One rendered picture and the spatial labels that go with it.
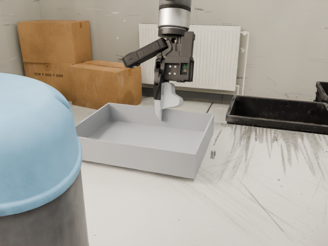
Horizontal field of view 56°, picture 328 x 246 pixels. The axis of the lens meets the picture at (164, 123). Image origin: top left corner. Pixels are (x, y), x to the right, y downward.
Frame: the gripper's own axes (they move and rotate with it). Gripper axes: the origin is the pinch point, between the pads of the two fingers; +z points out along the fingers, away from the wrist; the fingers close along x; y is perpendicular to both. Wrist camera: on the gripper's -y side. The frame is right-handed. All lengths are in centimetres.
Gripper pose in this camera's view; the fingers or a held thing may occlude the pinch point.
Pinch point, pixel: (158, 114)
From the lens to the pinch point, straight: 75.3
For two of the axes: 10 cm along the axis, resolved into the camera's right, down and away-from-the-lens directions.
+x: 2.3, -0.7, 9.7
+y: 9.7, 0.9, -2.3
